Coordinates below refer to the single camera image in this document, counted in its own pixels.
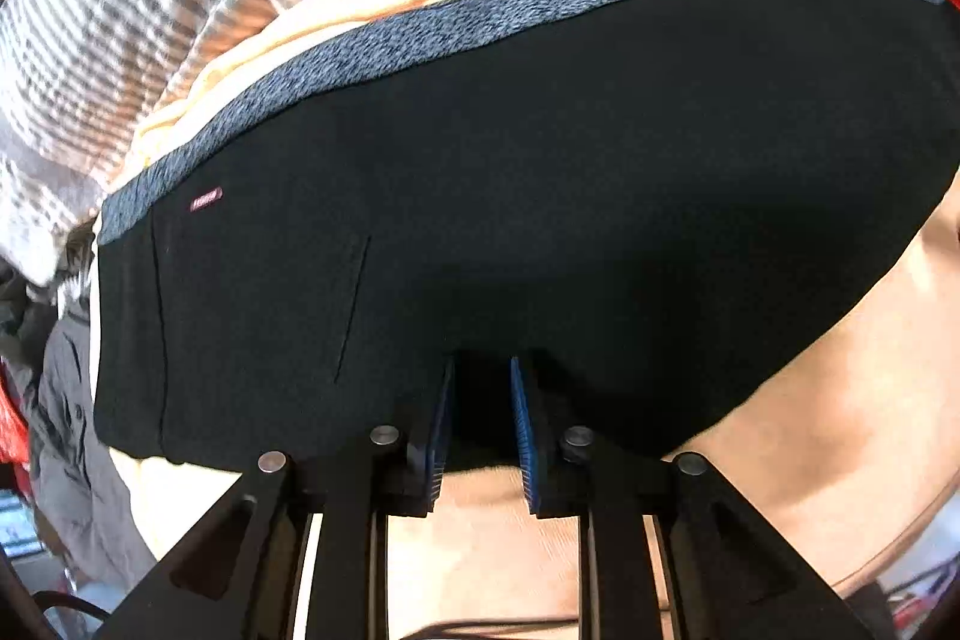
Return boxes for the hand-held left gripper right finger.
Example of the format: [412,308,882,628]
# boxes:
[510,351,878,640]

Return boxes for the grey striped plaid quilt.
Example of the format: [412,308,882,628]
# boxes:
[0,0,931,289]

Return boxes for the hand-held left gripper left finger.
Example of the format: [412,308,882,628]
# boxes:
[94,355,457,640]

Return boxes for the peach embossed blanket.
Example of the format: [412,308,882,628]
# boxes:
[105,0,960,640]

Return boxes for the black cable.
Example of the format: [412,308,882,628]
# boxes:
[30,589,113,620]

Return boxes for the black pants with grey waistband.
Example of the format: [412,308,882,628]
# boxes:
[91,0,960,472]

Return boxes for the red bag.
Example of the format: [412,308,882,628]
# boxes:
[0,362,31,468]

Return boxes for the grey clothing pile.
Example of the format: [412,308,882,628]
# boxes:
[0,220,155,592]

